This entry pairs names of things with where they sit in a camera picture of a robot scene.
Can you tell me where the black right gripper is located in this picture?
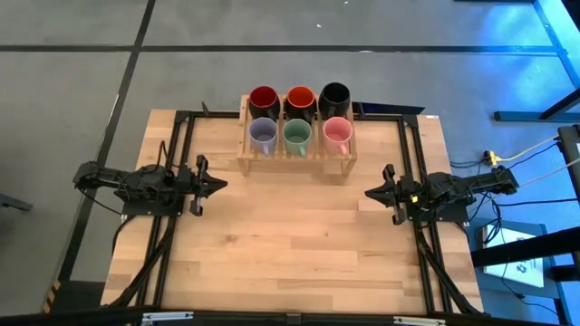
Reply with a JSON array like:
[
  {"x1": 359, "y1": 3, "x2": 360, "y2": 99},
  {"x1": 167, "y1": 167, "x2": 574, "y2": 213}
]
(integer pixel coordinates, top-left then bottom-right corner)
[{"x1": 363, "y1": 163, "x2": 419, "y2": 226}]

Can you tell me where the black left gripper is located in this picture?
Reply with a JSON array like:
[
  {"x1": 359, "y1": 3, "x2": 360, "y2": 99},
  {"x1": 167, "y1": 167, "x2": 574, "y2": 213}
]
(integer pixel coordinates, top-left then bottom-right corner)
[{"x1": 179, "y1": 154, "x2": 229, "y2": 217}]

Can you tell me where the lavender coffee mug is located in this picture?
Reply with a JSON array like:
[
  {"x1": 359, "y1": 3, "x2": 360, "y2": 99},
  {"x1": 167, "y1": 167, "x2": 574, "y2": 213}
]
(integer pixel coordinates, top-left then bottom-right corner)
[{"x1": 247, "y1": 116, "x2": 279, "y2": 158}]

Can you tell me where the pink coffee mug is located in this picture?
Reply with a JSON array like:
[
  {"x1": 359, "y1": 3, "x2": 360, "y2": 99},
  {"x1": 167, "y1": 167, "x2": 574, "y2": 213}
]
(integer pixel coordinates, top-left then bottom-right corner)
[{"x1": 322, "y1": 116, "x2": 354, "y2": 158}]

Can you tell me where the green coffee mug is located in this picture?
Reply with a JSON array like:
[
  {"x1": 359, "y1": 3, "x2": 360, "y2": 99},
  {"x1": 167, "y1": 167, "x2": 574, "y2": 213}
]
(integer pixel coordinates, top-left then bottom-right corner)
[{"x1": 281, "y1": 118, "x2": 314, "y2": 159}]

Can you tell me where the black mug red inside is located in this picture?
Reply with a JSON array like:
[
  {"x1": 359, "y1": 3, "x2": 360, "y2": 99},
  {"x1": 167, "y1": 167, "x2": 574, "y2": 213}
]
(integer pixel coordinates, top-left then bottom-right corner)
[{"x1": 247, "y1": 85, "x2": 283, "y2": 123}]

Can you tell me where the black mug orange inside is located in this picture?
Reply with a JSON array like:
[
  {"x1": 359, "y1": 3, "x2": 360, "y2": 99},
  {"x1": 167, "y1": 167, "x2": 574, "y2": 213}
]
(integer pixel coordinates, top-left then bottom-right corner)
[{"x1": 284, "y1": 85, "x2": 319, "y2": 125}]

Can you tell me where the all black coffee mug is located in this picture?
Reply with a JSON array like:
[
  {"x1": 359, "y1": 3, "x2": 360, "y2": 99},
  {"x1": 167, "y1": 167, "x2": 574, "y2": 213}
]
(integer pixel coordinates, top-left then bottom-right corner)
[{"x1": 317, "y1": 81, "x2": 353, "y2": 120}]

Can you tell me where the slatted wooden rack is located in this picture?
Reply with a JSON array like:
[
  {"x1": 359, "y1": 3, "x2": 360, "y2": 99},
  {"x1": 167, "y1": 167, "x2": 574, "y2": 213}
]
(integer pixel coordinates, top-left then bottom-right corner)
[{"x1": 236, "y1": 93, "x2": 359, "y2": 178}]

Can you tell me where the white box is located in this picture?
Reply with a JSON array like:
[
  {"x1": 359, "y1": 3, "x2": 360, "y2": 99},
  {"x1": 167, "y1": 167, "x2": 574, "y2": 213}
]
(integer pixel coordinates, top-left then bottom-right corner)
[{"x1": 480, "y1": 223, "x2": 548, "y2": 290}]

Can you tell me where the black yellow hazard tape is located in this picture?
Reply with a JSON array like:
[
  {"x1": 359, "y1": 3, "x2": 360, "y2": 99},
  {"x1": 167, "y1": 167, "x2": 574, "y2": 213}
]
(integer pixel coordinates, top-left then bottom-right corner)
[{"x1": 42, "y1": 279, "x2": 63, "y2": 314}]

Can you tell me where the black aluminium table frame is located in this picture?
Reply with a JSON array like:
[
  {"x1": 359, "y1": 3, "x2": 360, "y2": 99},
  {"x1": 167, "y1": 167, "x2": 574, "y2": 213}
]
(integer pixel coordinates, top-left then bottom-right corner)
[{"x1": 111, "y1": 101, "x2": 484, "y2": 326}]

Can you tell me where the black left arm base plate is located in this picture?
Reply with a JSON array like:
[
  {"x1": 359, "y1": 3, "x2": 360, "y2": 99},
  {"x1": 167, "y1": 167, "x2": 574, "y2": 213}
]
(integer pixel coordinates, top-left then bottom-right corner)
[{"x1": 121, "y1": 197, "x2": 186, "y2": 217}]

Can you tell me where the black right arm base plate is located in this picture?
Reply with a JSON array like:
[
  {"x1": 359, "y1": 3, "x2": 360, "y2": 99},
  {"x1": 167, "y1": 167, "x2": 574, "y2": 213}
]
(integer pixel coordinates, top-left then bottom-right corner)
[{"x1": 406, "y1": 204, "x2": 471, "y2": 226}]

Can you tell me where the yellow power cable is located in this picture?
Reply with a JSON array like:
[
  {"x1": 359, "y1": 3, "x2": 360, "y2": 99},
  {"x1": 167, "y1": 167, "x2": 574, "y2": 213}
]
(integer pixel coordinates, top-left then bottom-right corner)
[{"x1": 497, "y1": 133, "x2": 562, "y2": 163}]

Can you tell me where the black desk leg frame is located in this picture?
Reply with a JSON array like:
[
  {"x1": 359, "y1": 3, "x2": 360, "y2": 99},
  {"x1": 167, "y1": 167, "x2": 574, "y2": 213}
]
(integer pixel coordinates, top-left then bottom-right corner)
[{"x1": 492, "y1": 0, "x2": 580, "y2": 123}]

